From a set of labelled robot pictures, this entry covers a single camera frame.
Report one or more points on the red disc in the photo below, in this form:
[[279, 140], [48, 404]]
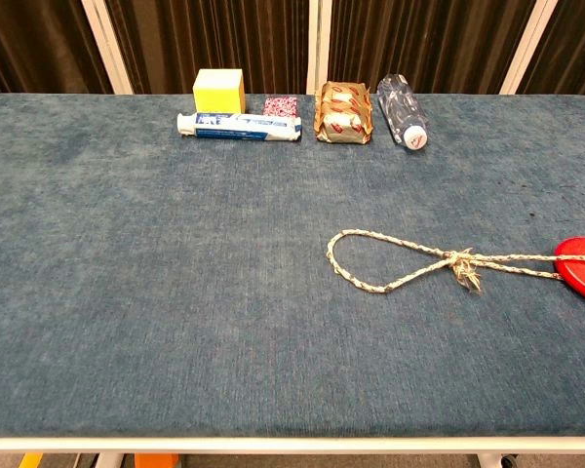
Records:
[[582, 273]]

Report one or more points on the blue fabric table cover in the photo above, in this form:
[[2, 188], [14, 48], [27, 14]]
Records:
[[253, 273]]

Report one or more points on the white blue toothpaste tube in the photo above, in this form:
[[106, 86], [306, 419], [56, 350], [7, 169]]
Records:
[[244, 127]]

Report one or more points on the red white patterned small box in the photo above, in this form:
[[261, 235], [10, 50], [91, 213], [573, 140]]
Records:
[[280, 106]]

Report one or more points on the gold wrapped snack package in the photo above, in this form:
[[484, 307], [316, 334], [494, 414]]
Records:
[[342, 114]]

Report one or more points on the yellow foam cube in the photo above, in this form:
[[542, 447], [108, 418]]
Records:
[[214, 92]]

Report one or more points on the clear plastic water bottle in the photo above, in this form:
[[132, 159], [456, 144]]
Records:
[[401, 112]]

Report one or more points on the dark brown curtain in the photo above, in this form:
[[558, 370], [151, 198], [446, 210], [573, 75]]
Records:
[[214, 39]]

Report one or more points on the orange box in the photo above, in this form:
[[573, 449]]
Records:
[[156, 460]]

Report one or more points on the white table leg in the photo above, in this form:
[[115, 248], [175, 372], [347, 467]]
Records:
[[490, 460], [108, 460]]

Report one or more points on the yellow object under table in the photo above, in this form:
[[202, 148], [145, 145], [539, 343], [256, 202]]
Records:
[[29, 460]]

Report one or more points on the white frame post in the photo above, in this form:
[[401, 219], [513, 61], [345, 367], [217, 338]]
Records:
[[529, 46], [319, 46], [108, 46]]

